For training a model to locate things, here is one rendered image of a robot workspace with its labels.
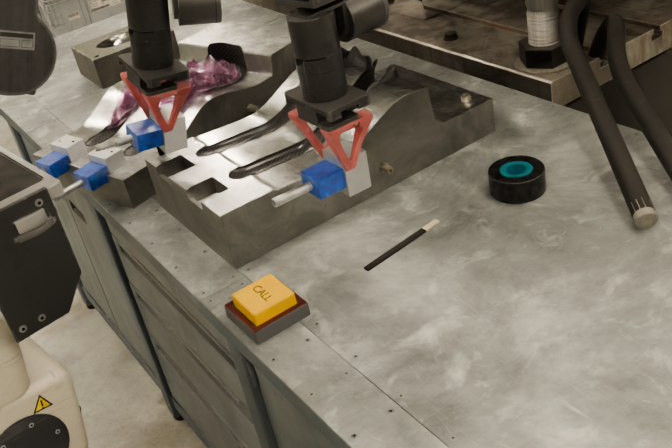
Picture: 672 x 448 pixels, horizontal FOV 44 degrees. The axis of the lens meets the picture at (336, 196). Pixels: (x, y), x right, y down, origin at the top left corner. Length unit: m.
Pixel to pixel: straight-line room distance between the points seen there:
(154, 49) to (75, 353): 1.49
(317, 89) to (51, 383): 0.49
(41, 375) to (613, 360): 0.68
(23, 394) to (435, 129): 0.70
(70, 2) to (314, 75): 3.63
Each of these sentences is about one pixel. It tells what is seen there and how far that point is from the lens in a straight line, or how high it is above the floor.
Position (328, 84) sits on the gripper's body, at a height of 1.06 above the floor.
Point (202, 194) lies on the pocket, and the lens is 1.25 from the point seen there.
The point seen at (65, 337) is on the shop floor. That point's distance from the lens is 2.63.
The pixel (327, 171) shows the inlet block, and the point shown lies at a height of 0.94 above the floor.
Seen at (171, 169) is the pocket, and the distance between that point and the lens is 1.34.
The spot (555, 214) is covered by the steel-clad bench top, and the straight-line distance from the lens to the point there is 1.19.
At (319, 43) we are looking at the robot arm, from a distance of 0.99.
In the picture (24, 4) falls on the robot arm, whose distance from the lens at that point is 0.81.
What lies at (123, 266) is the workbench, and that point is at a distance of 1.90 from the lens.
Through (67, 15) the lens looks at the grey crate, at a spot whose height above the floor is 0.31.
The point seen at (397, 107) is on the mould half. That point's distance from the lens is 1.26.
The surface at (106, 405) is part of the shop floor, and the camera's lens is 2.33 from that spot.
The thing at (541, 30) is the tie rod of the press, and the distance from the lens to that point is 1.63.
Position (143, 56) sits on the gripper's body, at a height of 1.08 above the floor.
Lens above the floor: 1.46
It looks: 30 degrees down
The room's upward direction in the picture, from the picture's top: 12 degrees counter-clockwise
